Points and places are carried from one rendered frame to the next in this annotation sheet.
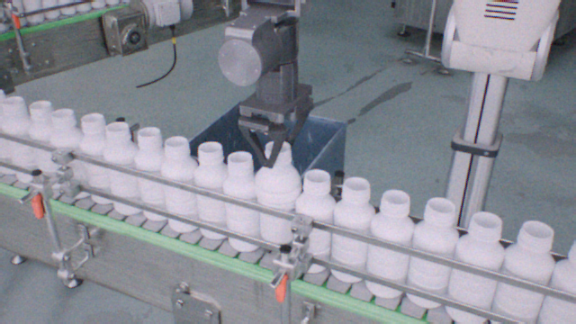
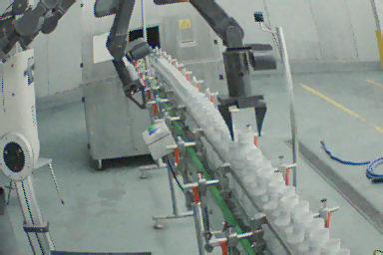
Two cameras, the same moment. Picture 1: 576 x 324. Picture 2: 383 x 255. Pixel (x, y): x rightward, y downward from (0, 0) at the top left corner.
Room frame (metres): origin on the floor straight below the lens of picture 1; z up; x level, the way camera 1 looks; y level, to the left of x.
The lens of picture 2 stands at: (1.58, 1.30, 1.52)
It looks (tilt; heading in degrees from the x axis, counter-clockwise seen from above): 11 degrees down; 239
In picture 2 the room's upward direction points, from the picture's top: 7 degrees counter-clockwise
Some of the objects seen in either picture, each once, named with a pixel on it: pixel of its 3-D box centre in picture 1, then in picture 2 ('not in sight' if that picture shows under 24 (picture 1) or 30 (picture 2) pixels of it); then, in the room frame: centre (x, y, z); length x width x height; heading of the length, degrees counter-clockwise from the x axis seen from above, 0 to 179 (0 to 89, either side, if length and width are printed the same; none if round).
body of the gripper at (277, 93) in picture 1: (276, 82); (239, 87); (0.69, 0.02, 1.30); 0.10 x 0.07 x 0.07; 155
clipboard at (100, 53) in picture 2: not in sight; (103, 46); (-0.94, -4.45, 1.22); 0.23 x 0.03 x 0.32; 155
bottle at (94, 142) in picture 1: (101, 158); (276, 219); (0.84, 0.34, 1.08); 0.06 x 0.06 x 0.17
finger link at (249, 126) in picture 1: (272, 134); (251, 117); (0.67, 0.03, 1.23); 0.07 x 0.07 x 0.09; 65
